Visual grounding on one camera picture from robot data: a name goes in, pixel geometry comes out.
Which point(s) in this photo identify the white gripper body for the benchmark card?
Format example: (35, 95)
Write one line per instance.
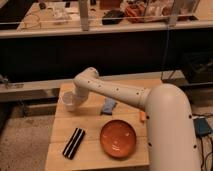
(79, 98)

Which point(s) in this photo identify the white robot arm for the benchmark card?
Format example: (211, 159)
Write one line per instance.
(170, 130)

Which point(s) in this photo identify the blue crumpled cloth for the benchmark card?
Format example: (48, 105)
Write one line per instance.
(108, 106)

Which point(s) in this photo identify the black white striped block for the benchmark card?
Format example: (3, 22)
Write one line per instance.
(73, 144)

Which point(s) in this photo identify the orange plate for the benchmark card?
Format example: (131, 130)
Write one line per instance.
(118, 139)

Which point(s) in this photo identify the black bag on bench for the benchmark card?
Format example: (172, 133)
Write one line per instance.
(112, 17)

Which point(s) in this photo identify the orange red object on bench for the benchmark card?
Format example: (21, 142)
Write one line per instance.
(134, 13)

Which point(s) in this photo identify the black power adapter box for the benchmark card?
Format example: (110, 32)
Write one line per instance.
(202, 127)

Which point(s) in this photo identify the metal rail beam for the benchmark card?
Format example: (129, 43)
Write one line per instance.
(29, 90)

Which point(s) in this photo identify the grey metal post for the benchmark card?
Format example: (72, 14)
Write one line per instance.
(83, 10)
(174, 13)

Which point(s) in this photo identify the grey metal post right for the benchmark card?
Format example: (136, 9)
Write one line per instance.
(174, 13)

